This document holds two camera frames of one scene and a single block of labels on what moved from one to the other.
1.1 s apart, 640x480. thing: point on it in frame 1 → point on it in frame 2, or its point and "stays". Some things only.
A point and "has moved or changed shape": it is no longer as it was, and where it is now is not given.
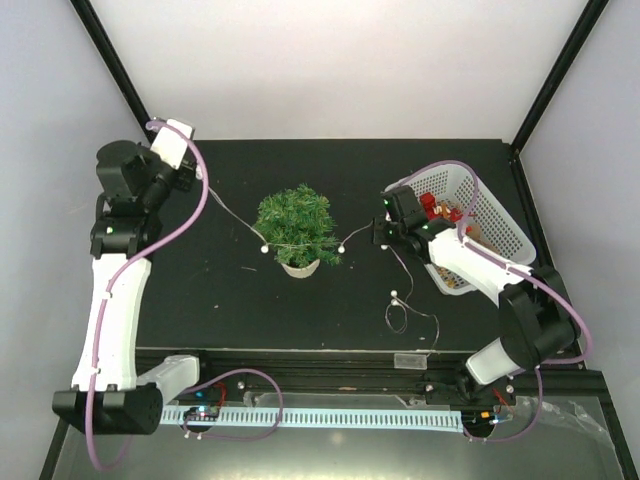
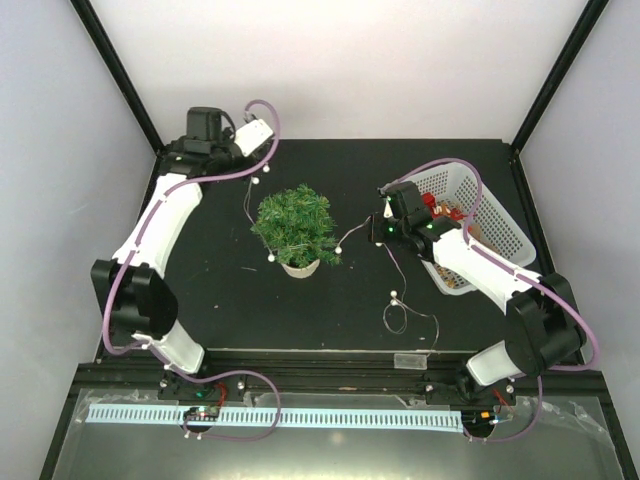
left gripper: (189, 166) → (255, 161)
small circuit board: (201, 413) stays
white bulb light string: (401, 305) has moved or changed shape
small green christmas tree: (301, 228) stays
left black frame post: (115, 63) stays
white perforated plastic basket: (453, 193) stays
